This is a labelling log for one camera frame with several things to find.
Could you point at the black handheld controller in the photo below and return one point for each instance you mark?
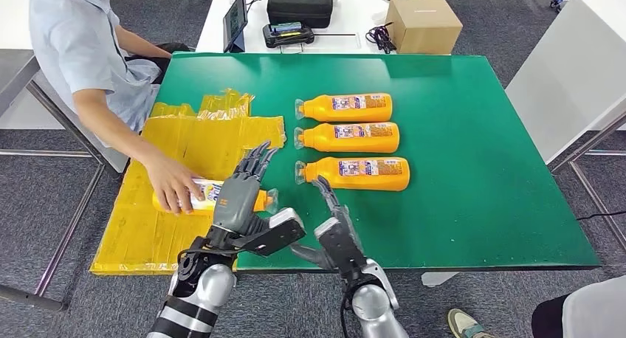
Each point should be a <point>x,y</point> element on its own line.
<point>288,35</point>

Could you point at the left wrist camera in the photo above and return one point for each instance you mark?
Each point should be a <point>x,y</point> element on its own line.
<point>286,235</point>

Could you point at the black zip case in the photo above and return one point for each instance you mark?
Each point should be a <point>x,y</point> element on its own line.
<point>300,5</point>

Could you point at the person's shoe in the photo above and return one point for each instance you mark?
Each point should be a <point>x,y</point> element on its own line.
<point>464,325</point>

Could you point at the brown cardboard box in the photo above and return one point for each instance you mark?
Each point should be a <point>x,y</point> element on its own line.
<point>423,26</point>

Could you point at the person's left forearm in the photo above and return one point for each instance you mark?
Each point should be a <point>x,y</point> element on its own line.
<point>142,45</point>

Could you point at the orange detergent bottle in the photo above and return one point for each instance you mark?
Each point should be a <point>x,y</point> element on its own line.
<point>321,109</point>
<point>321,138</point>
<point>362,177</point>
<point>212,191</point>

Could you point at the white bench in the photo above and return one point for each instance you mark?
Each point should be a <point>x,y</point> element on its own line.
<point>115,159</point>

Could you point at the black tablet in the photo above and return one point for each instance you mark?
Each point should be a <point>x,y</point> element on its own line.
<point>236,19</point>

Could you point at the white table foot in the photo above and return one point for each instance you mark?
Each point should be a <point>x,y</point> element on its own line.
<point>437,278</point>

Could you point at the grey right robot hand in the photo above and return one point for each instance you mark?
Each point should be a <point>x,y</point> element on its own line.
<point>328,199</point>

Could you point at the white table with metal legs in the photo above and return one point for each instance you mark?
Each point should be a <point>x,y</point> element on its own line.
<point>566,81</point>

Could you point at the person's right hand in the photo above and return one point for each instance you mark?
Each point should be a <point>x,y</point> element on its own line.
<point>171,184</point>

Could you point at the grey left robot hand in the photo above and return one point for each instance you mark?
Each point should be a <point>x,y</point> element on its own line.
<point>237,204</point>

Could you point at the person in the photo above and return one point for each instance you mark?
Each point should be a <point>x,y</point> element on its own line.
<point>73,42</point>

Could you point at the person's right forearm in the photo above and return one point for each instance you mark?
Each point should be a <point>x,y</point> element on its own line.
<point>117,130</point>

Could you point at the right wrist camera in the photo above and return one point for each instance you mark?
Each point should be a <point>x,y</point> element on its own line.
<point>342,248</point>

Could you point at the steel table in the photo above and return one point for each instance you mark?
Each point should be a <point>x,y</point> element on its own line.
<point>14,76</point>

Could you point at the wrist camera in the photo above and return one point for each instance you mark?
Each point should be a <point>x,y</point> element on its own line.
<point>342,248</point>
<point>286,235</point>

